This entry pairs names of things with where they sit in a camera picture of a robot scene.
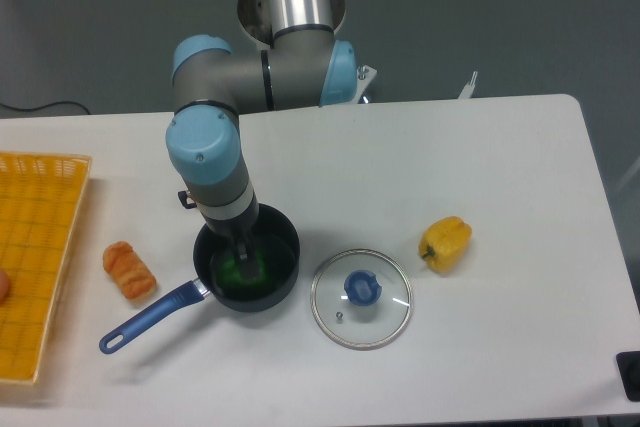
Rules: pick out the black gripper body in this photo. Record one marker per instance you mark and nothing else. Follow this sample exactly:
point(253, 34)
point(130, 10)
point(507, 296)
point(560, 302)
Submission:
point(232, 221)

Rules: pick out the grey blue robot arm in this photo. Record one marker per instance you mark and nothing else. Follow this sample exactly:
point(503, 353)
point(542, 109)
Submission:
point(304, 65)

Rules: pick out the green vegetable in pot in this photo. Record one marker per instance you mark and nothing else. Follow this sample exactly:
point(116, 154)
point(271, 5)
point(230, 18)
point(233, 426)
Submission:
point(228, 276)

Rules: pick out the glass pot lid blue knob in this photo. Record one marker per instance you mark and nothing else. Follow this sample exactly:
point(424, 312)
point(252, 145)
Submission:
point(361, 299)

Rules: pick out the dark blue saucepan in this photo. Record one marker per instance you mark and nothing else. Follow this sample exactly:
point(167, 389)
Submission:
point(273, 234)

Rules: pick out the orange croissant bread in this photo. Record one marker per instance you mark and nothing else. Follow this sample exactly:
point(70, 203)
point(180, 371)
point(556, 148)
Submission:
point(128, 271)

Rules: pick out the yellow bell pepper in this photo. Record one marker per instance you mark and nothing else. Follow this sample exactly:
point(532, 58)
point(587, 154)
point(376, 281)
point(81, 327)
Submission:
point(444, 243)

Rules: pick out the yellow woven basket tray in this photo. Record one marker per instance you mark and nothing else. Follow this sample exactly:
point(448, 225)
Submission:
point(41, 195)

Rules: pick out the black table clamp device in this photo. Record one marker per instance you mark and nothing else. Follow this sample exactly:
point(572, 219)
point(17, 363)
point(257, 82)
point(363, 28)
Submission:
point(629, 368)

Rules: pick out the white bracket behind table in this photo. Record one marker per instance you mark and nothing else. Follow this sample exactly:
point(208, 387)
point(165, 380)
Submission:
point(469, 88)

